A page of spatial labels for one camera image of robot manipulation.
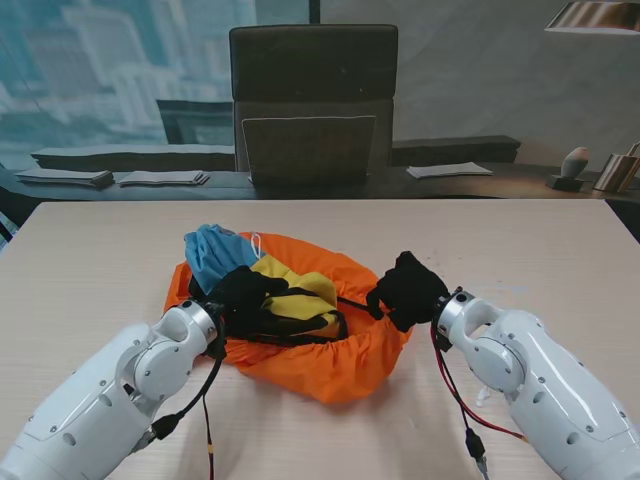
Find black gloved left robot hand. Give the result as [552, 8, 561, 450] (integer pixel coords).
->
[212, 264, 291, 341]

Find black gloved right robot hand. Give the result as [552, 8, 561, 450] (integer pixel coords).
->
[365, 250, 450, 332]

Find blue and yellow backpack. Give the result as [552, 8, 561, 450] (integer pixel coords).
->
[183, 223, 351, 346]

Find orange rain cover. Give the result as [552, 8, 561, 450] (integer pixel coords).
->
[163, 230, 415, 405]

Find white paper sheet stack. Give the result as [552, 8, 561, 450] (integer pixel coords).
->
[405, 161, 494, 180]

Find dark background desk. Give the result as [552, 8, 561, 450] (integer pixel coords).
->
[0, 162, 640, 201]

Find fanned grey paper stack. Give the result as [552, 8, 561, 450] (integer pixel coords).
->
[118, 169, 211, 188]

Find short dark slab shelf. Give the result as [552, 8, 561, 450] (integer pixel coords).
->
[391, 135, 522, 165]

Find long dark slab shelf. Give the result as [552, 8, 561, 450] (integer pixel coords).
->
[29, 143, 237, 172]

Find egg shaped vase on base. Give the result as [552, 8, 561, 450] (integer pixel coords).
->
[551, 146, 592, 191]

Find thick grey paper stack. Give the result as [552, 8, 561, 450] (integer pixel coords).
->
[14, 167, 115, 190]

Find leaning brown books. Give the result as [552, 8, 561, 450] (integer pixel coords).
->
[593, 142, 640, 194]

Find dark office chair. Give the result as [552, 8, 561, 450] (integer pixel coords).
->
[228, 23, 400, 187]

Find copper lamp shade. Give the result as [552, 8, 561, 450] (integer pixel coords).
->
[543, 0, 640, 35]

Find black and red left arm cable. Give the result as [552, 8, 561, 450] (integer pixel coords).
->
[149, 319, 226, 480]

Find black and red arm cable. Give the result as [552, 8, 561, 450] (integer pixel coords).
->
[149, 319, 226, 480]
[430, 327, 531, 476]

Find black and red right arm cable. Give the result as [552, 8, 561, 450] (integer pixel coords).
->
[430, 327, 531, 476]

